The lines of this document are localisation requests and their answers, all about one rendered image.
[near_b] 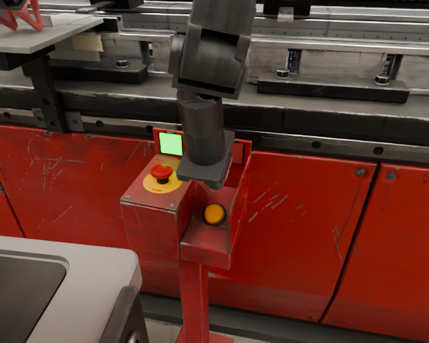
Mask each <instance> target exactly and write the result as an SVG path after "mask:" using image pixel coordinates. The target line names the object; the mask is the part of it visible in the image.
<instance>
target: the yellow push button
mask: <svg viewBox="0 0 429 343"><path fill-rule="evenodd" d="M224 216H225V213H224V211H223V208H222V207H221V206H220V205H217V204H211V205H209V206H208V207H207V208H206V209H205V211H204V218H205V219H206V221H207V222H208V223H210V224H211V225H218V224H219V223H221V222H222V221H223V219H224Z"/></svg>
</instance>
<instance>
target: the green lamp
mask: <svg viewBox="0 0 429 343"><path fill-rule="evenodd" d="M159 135H160V142H161V152H164V153H170V154H178V155H182V144H181V135H172V134H167V133H159Z"/></svg>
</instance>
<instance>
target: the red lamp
mask: <svg viewBox="0 0 429 343"><path fill-rule="evenodd" d="M230 153H231V154H232V163H235V164H241V165H242V157H243V144H235V143H233V144H232V147H231V150H230Z"/></svg>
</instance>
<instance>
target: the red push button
mask: <svg viewBox="0 0 429 343"><path fill-rule="evenodd" d="M172 172H173V169H172V167H171V166H170V165H166V164H159V165H156V166H154V167H153V168H152V169H151V171H150V174H151V175H152V176H153V177H154V178H156V179H157V183H158V184H167V183H168V182H169V177H170V176H171V175H172Z"/></svg>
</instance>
